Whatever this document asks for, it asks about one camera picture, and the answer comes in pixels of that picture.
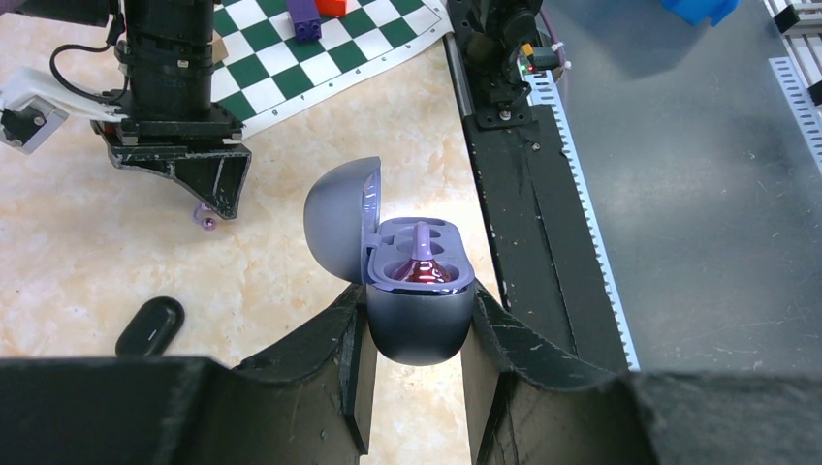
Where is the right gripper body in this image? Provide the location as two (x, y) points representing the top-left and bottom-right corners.
(90, 103), (251, 173)

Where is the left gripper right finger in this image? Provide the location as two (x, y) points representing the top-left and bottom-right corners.
(460, 287), (821, 464)

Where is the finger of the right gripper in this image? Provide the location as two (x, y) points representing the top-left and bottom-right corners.
(171, 145), (252, 220)

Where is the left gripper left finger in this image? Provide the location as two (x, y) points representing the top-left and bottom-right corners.
(1, 285), (376, 464)

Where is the purple earbud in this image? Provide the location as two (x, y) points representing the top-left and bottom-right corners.
(192, 203), (217, 231)
(389, 222), (454, 285)

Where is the grey purple earbud case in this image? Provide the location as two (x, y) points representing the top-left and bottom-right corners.
(303, 157), (475, 366)

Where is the black earbud charging case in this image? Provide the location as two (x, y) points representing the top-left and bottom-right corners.
(114, 296), (185, 357)

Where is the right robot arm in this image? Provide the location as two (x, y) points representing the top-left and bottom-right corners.
(1, 1), (252, 220)

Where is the wooden letter cube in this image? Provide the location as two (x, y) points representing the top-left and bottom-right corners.
(211, 31), (229, 65)

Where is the green white chessboard mat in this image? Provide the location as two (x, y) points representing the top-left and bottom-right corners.
(212, 0), (453, 137)

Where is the purple chess piece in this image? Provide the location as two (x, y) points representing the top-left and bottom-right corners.
(286, 0), (322, 43)

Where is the small orange block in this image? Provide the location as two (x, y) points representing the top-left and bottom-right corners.
(315, 0), (348, 17)

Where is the blue plastic bin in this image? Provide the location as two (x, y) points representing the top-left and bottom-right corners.
(659, 0), (741, 26)

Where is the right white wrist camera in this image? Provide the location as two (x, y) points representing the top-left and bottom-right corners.
(1, 68), (125, 154)

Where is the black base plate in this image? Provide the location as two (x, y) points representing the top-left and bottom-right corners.
(446, 1), (629, 373)

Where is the aluminium frame rail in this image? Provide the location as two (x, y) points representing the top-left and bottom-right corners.
(764, 1), (821, 166)

